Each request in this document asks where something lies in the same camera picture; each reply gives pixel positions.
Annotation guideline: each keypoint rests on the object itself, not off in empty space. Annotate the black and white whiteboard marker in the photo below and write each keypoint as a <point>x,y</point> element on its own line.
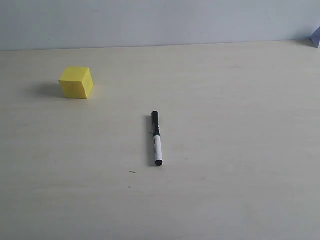
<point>158,154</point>

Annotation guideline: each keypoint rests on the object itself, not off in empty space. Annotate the yellow foam cube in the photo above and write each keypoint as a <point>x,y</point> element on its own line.
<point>76,82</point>

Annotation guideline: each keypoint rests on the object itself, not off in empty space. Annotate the blue white box corner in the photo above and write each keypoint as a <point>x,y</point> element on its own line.
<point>315,38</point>

